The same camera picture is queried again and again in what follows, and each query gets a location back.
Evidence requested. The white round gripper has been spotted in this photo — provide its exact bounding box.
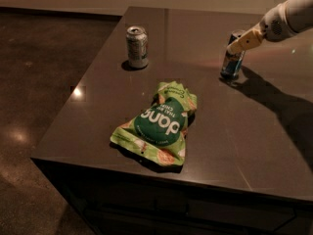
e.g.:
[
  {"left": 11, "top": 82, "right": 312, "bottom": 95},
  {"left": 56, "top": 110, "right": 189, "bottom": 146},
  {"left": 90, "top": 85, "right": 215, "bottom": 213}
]
[{"left": 227, "top": 2, "right": 296, "bottom": 55}]

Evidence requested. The dark cabinet under counter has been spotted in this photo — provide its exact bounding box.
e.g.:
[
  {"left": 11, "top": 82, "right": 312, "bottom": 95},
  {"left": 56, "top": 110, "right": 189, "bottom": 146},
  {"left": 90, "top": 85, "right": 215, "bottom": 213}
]
[{"left": 33, "top": 159, "right": 313, "bottom": 235}]

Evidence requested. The white green soda can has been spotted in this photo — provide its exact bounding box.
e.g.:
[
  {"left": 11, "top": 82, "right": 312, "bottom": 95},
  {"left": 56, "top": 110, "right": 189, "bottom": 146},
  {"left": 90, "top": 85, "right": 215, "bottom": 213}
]
[{"left": 126, "top": 25, "right": 149, "bottom": 69}]

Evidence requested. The green chips bag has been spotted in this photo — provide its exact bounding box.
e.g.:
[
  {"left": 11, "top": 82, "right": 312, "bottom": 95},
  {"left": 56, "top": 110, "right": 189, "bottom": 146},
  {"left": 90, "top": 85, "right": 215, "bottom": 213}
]
[{"left": 111, "top": 81, "right": 198, "bottom": 167}]

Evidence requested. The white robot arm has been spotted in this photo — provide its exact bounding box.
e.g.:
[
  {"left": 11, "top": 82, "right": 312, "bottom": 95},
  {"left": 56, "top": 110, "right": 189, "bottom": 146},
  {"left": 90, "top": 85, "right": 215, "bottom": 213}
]
[{"left": 227, "top": 0, "right": 313, "bottom": 55}]

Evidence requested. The blue silver Red Bull can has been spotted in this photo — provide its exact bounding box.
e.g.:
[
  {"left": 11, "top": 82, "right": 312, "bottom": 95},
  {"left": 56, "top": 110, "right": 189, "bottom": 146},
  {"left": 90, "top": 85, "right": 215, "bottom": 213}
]
[{"left": 220, "top": 29, "right": 245, "bottom": 80}]

